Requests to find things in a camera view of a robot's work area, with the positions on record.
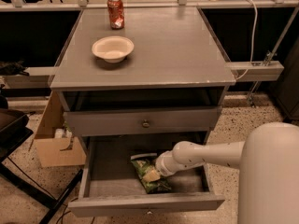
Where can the metal railing frame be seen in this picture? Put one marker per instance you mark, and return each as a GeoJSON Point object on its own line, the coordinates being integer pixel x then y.
{"type": "Point", "coordinates": [38, 36]}

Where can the open grey lower drawer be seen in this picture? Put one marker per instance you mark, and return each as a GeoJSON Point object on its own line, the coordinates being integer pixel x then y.
{"type": "Point", "coordinates": [110, 185]}

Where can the grey drawer cabinet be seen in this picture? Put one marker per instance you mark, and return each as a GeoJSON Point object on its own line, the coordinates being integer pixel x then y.
{"type": "Point", "coordinates": [175, 64]}

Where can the white paper bowl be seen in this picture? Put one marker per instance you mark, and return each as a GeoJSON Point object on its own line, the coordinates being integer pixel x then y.
{"type": "Point", "coordinates": [113, 49]}

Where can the black folding chair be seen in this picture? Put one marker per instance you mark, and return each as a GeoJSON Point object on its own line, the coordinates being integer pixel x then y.
{"type": "Point", "coordinates": [16, 207]}

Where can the closed grey upper drawer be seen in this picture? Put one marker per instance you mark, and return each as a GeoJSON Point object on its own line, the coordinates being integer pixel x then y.
{"type": "Point", "coordinates": [140, 121]}

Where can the orange soda can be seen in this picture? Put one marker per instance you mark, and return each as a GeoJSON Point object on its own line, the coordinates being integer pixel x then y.
{"type": "Point", "coordinates": [116, 13]}

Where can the cardboard box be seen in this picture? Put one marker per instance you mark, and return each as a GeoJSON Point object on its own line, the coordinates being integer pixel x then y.
{"type": "Point", "coordinates": [55, 145]}

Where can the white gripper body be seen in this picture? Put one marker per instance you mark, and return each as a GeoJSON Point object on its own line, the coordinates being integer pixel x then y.
{"type": "Point", "coordinates": [163, 166]}

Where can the green jalapeno chip bag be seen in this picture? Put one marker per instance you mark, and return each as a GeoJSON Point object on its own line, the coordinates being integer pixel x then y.
{"type": "Point", "coordinates": [144, 162]}

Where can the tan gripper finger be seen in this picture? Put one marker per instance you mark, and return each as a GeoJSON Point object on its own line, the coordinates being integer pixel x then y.
{"type": "Point", "coordinates": [151, 175]}

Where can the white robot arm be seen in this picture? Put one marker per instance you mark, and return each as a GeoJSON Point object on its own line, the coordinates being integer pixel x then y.
{"type": "Point", "coordinates": [268, 164]}

